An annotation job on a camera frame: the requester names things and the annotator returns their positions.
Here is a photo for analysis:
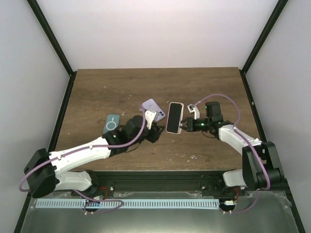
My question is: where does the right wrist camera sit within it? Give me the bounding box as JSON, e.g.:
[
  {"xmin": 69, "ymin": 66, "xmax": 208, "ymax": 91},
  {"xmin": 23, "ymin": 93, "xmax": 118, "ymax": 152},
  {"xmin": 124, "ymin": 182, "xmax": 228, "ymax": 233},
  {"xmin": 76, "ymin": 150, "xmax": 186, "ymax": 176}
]
[{"xmin": 187, "ymin": 104, "xmax": 200, "ymax": 120}]

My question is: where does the black frame post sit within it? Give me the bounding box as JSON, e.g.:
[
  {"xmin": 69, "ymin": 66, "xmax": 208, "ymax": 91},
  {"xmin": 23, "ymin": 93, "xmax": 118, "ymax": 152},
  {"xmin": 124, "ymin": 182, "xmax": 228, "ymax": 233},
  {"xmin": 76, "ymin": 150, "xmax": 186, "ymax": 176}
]
[
  {"xmin": 27, "ymin": 0, "xmax": 74, "ymax": 77},
  {"xmin": 242, "ymin": 0, "xmax": 290, "ymax": 73}
]

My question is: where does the metal front plate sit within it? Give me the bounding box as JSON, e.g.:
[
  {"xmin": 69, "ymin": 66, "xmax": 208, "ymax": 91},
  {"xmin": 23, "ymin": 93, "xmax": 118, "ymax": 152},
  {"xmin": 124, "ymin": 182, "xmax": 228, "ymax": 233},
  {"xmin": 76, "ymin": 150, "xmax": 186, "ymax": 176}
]
[{"xmin": 21, "ymin": 192, "xmax": 298, "ymax": 233}]

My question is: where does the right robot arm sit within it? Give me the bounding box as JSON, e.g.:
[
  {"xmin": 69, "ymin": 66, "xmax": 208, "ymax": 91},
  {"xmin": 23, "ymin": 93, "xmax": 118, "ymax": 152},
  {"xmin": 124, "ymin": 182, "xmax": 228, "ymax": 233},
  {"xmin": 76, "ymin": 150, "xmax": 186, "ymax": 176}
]
[{"xmin": 180, "ymin": 101, "xmax": 284, "ymax": 196}]

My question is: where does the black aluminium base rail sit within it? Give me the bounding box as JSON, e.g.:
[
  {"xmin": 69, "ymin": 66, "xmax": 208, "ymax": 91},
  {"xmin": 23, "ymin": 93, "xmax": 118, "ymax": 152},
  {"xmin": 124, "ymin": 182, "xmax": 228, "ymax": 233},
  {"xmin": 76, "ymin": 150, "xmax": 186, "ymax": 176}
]
[{"xmin": 31, "ymin": 169, "xmax": 289, "ymax": 197}]

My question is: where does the lilac cased phone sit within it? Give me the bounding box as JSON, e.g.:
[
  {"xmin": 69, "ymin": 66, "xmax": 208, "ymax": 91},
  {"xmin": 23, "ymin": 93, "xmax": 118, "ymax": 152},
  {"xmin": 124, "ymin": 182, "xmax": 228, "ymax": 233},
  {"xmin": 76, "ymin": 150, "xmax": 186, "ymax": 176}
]
[{"xmin": 142, "ymin": 99, "xmax": 166, "ymax": 122}]

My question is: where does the green cased phone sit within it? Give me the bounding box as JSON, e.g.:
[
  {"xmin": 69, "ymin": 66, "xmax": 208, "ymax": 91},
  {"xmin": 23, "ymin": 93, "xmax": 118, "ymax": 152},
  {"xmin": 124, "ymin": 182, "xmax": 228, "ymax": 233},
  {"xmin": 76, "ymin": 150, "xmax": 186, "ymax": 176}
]
[{"xmin": 103, "ymin": 114, "xmax": 120, "ymax": 133}]

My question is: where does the beige phone case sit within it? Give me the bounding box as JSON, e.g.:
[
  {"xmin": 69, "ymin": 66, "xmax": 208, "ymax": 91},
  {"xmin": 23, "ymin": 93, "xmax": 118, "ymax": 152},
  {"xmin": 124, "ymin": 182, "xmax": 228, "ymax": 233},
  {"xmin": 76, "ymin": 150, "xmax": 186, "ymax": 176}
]
[{"xmin": 165, "ymin": 101, "xmax": 185, "ymax": 134}]

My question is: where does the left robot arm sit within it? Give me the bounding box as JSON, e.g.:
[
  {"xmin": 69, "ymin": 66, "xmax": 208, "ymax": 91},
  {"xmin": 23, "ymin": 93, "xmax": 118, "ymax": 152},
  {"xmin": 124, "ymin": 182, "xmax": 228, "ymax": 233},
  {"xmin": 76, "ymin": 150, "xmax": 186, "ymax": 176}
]
[{"xmin": 22, "ymin": 116, "xmax": 164, "ymax": 199}]

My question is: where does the left black frame post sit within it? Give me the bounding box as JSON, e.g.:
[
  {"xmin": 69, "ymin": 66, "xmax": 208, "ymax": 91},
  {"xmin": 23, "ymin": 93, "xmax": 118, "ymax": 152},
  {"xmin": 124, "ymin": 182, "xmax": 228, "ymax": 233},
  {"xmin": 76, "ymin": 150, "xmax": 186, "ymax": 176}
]
[{"xmin": 27, "ymin": 0, "xmax": 74, "ymax": 77}]

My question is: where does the light blue slotted strip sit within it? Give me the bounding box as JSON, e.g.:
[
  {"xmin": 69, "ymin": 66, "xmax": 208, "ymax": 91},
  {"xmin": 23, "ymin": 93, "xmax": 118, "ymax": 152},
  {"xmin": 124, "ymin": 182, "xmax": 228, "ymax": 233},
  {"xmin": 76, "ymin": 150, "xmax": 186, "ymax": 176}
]
[{"xmin": 35, "ymin": 199, "xmax": 220, "ymax": 209}]

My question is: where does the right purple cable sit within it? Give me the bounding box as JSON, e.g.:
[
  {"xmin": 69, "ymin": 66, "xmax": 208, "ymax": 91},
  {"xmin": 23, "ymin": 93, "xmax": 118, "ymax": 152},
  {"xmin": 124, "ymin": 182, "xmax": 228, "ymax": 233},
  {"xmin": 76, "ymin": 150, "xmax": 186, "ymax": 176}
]
[{"xmin": 194, "ymin": 94, "xmax": 272, "ymax": 215}]

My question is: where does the right black frame post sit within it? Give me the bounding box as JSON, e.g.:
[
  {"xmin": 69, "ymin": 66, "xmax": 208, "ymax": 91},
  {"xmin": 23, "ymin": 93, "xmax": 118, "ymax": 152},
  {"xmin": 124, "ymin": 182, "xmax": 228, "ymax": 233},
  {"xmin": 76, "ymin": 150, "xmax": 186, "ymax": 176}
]
[{"xmin": 242, "ymin": 0, "xmax": 290, "ymax": 73}]

